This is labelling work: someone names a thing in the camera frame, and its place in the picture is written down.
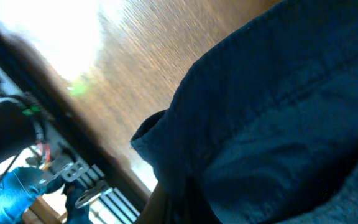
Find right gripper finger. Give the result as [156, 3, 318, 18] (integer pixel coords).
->
[134, 184, 172, 224]

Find navy blue shorts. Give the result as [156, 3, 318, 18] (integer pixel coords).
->
[131, 0, 358, 223]

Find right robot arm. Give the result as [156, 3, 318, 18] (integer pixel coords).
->
[0, 95, 146, 223]

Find blue cloth below table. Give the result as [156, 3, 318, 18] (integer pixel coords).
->
[0, 166, 93, 224]

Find aluminium frame with brackets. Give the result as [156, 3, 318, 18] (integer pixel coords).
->
[25, 142, 142, 224]

